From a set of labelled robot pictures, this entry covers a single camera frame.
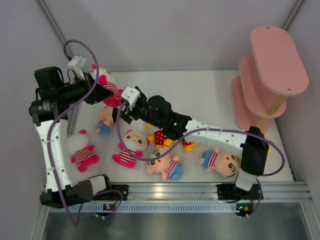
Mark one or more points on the white slotted cable duct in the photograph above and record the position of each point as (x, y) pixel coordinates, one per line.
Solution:
(185, 207)

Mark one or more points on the yellow bear plush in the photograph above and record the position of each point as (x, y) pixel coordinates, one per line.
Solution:
(157, 136)
(269, 147)
(188, 146)

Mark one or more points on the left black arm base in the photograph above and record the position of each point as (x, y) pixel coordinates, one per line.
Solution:
(113, 194)

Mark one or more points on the yellow bear plush middle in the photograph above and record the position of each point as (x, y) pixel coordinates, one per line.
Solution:
(188, 146)

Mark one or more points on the boy plush black hair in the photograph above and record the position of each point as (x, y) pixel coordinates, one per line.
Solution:
(107, 119)

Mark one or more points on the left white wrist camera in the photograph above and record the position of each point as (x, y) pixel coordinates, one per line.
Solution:
(76, 64)

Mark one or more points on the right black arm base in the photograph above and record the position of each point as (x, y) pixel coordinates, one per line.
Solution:
(230, 193)

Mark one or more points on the pink three-tier shelf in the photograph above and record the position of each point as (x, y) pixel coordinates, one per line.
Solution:
(268, 76)

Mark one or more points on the yellow bear plush left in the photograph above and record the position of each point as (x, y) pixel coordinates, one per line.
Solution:
(157, 136)

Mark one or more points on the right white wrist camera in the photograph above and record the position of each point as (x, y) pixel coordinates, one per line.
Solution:
(130, 95)

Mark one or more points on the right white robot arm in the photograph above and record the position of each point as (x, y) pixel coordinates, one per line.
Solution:
(250, 145)

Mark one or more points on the pink panda plush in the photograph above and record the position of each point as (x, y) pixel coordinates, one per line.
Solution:
(107, 80)
(135, 143)
(81, 151)

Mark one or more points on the yellow bear plush right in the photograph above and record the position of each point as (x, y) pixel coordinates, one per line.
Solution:
(269, 147)

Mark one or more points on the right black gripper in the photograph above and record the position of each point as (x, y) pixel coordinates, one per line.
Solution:
(127, 113)

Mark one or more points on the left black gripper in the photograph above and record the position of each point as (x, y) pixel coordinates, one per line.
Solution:
(99, 93)

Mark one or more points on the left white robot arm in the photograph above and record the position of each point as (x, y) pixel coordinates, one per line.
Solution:
(53, 98)

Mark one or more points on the aluminium front rail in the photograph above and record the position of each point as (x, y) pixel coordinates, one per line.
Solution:
(276, 191)

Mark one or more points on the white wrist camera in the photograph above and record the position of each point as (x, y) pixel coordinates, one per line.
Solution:
(130, 95)
(76, 64)

